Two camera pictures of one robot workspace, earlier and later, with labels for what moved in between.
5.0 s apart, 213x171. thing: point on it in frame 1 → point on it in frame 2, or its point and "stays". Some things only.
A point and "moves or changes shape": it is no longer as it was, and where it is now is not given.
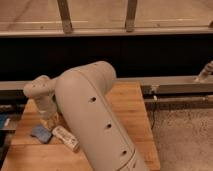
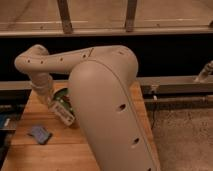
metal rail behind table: [159, 86] stays
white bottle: [64, 136] moves or changes shape
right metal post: [130, 22] stays
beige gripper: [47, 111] → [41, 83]
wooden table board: [127, 101] stays
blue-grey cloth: [42, 133] stays
